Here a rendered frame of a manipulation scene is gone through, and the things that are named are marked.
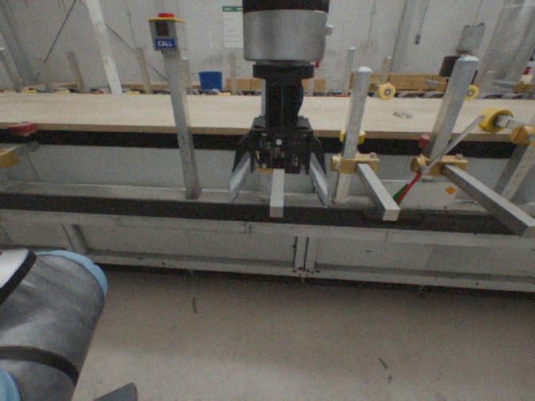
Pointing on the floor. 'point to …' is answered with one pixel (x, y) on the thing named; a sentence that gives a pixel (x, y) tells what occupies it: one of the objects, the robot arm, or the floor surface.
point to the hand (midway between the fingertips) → (277, 202)
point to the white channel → (104, 45)
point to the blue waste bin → (211, 80)
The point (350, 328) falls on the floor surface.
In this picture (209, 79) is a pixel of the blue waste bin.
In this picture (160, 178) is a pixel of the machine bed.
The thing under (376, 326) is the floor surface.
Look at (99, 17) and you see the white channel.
